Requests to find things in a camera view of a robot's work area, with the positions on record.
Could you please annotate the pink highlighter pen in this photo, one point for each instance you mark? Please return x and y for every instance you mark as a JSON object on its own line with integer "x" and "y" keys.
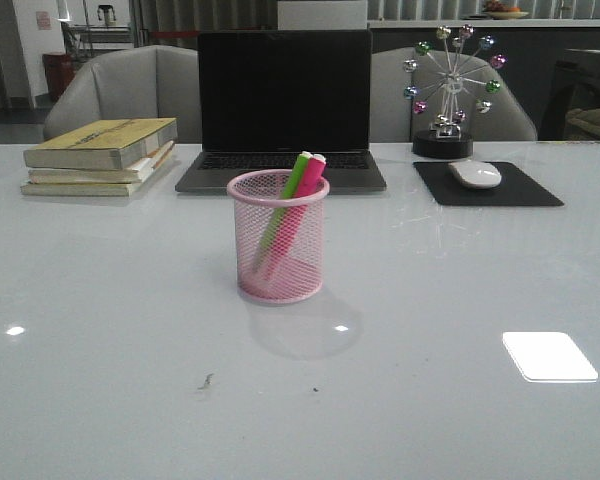
{"x": 306, "y": 186}

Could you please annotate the pink mesh pen holder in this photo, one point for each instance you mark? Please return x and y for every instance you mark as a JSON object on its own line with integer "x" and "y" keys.
{"x": 258, "y": 212}

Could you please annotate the dark grey laptop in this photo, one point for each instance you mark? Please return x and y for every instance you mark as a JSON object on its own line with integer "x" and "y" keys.
{"x": 267, "y": 96}

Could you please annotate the ferris wheel desk ornament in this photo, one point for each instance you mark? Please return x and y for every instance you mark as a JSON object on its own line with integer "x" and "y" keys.
{"x": 444, "y": 138}

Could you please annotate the middle cream book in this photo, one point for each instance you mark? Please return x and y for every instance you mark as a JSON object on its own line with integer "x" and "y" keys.
{"x": 138, "y": 172}

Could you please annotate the cream book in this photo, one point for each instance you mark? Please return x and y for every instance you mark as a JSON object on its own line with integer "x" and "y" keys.
{"x": 138, "y": 172}
{"x": 82, "y": 189}

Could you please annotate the white computer mouse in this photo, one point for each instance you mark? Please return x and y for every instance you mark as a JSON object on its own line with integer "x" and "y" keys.
{"x": 475, "y": 174}

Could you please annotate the right grey armchair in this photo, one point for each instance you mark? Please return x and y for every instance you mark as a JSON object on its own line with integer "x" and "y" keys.
{"x": 404, "y": 98}

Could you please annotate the grey armchair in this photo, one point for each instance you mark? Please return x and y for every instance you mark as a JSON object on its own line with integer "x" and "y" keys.
{"x": 404, "y": 98}
{"x": 144, "y": 82}

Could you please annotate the left grey armchair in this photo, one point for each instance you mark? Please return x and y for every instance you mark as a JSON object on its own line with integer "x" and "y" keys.
{"x": 144, "y": 82}

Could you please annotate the black mouse pad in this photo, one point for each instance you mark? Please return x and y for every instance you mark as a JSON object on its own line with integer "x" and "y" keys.
{"x": 517, "y": 189}

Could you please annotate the top yellow book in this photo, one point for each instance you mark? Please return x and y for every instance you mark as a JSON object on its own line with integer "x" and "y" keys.
{"x": 103, "y": 144}

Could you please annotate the bottom cream book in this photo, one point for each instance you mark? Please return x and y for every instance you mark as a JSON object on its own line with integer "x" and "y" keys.
{"x": 82, "y": 189}

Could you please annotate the red trash bin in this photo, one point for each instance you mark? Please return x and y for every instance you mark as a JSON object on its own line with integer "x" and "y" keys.
{"x": 59, "y": 72}

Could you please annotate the fruit bowl on counter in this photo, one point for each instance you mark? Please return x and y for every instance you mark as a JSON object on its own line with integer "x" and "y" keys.
{"x": 498, "y": 10}

